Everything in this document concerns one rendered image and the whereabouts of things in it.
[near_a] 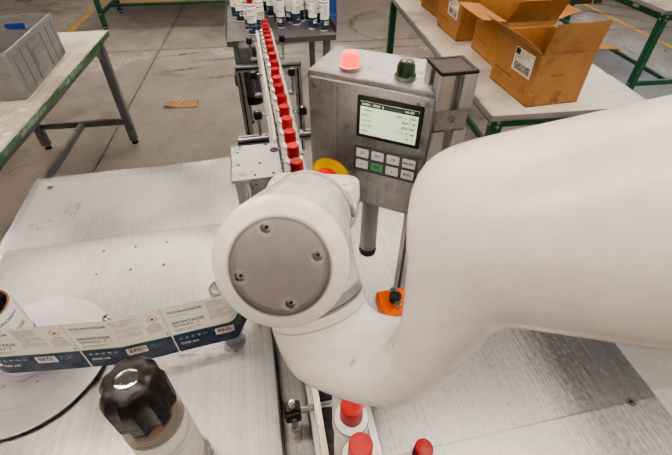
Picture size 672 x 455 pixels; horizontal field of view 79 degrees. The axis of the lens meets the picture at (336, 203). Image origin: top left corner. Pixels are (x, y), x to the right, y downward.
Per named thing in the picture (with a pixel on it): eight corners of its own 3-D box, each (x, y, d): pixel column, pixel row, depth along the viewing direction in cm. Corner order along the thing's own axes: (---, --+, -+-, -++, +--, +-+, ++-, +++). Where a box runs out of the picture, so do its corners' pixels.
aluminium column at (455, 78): (382, 357, 91) (426, 57, 47) (402, 353, 91) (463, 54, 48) (388, 376, 87) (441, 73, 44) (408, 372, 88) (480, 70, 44)
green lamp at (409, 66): (397, 72, 50) (399, 53, 48) (418, 76, 49) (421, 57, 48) (391, 80, 48) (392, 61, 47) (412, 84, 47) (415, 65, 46)
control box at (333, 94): (336, 157, 70) (336, 43, 57) (435, 181, 65) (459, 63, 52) (309, 191, 63) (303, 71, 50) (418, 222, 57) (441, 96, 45)
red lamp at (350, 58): (344, 63, 52) (344, 45, 51) (363, 66, 51) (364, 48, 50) (336, 71, 50) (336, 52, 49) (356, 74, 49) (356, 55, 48)
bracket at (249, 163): (231, 149, 98) (230, 146, 98) (277, 144, 100) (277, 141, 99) (231, 184, 88) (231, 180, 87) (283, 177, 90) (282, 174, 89)
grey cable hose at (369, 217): (356, 246, 83) (360, 160, 69) (373, 243, 83) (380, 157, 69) (360, 259, 80) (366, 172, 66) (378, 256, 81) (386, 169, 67)
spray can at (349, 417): (332, 441, 73) (332, 388, 60) (361, 438, 74) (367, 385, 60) (335, 474, 69) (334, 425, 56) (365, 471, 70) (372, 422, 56)
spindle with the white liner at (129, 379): (159, 439, 73) (96, 352, 54) (211, 428, 75) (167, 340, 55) (153, 498, 67) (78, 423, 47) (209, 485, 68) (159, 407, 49)
